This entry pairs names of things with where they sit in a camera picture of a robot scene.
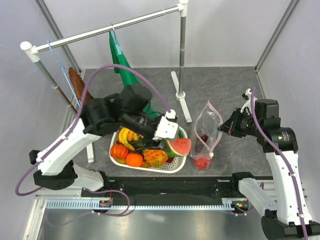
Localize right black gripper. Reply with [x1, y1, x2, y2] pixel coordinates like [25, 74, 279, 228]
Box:
[217, 107, 263, 138]

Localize clear pink zip top bag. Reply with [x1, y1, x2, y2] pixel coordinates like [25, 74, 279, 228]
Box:
[189, 101, 223, 164]

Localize orange toy pineapple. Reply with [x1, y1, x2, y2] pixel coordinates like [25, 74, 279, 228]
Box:
[142, 149, 169, 168]

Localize toy watermelon slice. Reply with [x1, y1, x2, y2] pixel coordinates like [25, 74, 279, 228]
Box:
[165, 138, 192, 158]

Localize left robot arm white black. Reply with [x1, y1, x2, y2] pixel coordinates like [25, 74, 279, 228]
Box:
[29, 84, 160, 197]

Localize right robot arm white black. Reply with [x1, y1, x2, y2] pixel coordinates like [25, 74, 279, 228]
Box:
[217, 99, 320, 240]

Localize yellow orange toy pepper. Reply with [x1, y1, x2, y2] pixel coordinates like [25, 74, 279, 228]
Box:
[126, 130, 144, 142]

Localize yellow toy bananas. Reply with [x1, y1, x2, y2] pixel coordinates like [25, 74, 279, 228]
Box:
[118, 127, 135, 151]

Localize orange toy pumpkin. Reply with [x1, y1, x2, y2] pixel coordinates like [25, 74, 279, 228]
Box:
[110, 144, 129, 160]

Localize toy orange fruit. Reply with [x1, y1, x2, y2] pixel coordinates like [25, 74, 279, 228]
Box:
[125, 153, 143, 167]

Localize green toy lettuce leaf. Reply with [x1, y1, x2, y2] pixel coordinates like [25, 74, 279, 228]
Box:
[177, 128, 187, 139]

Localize red toy pepper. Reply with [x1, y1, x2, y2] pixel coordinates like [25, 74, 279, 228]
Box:
[166, 157, 174, 164]

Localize green shirt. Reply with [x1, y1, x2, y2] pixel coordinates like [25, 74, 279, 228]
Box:
[108, 30, 159, 119]

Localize white perforated plastic basket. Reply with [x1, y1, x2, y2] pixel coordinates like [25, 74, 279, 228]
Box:
[109, 131, 187, 174]

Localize brown cloth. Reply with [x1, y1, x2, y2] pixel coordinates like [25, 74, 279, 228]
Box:
[68, 67, 94, 106]

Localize blue hanger with shirt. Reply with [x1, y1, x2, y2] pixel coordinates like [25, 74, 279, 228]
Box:
[110, 25, 123, 55]

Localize white clothes rack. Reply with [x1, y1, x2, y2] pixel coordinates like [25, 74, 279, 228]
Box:
[19, 0, 193, 164]

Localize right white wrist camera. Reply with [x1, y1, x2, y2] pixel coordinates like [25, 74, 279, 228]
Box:
[240, 88, 252, 116]

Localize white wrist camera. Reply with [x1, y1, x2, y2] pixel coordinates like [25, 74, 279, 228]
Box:
[152, 109, 179, 141]
[240, 88, 252, 116]

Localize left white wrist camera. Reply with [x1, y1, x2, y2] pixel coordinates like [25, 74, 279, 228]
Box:
[152, 109, 179, 141]

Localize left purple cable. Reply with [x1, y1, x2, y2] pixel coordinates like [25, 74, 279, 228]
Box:
[14, 63, 173, 197]

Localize light blue wire hanger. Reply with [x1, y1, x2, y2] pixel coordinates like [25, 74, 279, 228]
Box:
[47, 40, 81, 107]

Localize white slotted cable duct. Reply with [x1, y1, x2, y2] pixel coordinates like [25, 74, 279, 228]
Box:
[46, 199, 235, 211]

